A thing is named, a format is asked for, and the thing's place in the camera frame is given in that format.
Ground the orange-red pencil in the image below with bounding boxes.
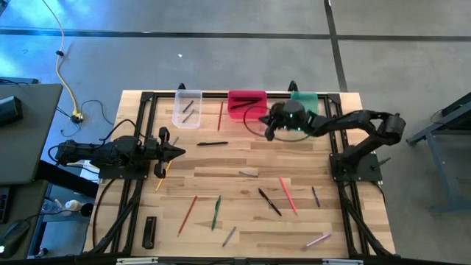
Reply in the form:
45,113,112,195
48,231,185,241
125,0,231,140
176,195,199,238

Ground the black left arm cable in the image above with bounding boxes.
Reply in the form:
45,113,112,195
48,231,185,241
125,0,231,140
98,118,150,145

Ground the yellow pencil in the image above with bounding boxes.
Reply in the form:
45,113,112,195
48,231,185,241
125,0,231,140
155,158,174,193

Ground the teal plastic bin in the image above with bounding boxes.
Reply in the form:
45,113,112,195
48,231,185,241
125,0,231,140
290,91,319,115

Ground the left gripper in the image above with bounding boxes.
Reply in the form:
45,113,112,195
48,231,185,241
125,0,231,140
146,127,186,180

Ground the black desk beam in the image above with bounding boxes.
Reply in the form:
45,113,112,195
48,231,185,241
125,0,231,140
35,160,100,199

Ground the black aluminium table frame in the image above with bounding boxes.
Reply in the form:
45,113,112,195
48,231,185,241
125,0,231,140
83,90,397,258

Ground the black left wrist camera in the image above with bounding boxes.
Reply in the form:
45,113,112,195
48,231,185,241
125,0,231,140
146,136,163,155

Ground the yellow cable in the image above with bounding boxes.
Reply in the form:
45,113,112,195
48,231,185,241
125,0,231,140
41,0,80,116

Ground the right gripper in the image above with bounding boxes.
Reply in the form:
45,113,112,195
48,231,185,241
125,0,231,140
258,102,286,143

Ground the thick black cable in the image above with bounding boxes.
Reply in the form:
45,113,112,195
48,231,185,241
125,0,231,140
91,178,116,248

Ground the white bottle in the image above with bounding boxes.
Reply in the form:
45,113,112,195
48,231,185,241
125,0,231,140
64,199,82,213

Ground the black keyboard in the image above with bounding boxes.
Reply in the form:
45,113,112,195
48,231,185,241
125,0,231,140
0,185,11,225

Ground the dark red pencil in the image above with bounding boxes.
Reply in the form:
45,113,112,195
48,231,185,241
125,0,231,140
216,101,224,133

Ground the grey marker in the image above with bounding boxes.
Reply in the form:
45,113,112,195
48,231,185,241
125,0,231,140
221,226,238,248

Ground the lilac pen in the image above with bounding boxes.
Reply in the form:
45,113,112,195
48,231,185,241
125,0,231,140
300,232,333,252

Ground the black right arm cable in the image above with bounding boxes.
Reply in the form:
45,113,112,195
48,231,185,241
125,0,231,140
242,105,311,143

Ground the black rectangular device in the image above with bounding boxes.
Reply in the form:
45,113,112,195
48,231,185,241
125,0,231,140
141,216,157,250

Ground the clear plastic bottle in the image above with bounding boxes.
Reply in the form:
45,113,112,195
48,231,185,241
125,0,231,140
40,198,63,215

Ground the clear plastic bin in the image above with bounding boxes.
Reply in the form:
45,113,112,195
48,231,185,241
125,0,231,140
171,89,204,130

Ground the pink pencil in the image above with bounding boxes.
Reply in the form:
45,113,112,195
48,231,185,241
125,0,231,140
278,177,299,217

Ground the thin black cable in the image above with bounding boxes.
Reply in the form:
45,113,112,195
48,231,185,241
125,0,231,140
54,99,116,138

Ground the white paper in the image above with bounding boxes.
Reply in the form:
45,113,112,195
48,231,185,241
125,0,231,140
75,160,101,184

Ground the grey desk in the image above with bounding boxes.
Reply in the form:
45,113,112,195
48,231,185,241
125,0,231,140
0,83,63,186

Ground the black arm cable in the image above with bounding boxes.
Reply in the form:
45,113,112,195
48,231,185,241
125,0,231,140
242,105,311,143
98,118,150,145

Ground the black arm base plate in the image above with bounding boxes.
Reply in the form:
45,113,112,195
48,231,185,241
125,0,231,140
329,152,392,183
89,149,152,180

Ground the black computer mouse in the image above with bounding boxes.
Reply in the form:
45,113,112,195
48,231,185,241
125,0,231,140
0,219,31,259

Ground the purple crayon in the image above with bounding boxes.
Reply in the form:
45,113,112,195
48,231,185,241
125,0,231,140
311,185,322,208

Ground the black box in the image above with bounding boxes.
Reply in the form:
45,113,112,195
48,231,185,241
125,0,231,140
0,96,24,128

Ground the pink plastic bin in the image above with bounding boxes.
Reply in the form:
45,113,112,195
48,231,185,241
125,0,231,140
227,90,269,121

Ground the black flat item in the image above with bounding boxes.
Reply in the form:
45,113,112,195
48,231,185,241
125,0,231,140
0,76,40,86

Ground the blue-grey metal cart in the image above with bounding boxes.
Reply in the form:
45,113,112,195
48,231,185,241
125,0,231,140
406,91,471,215

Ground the brown-grey desk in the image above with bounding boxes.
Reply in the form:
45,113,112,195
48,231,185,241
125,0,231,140
0,180,51,265

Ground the green pen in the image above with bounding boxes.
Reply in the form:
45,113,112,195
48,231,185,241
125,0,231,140
210,194,222,231

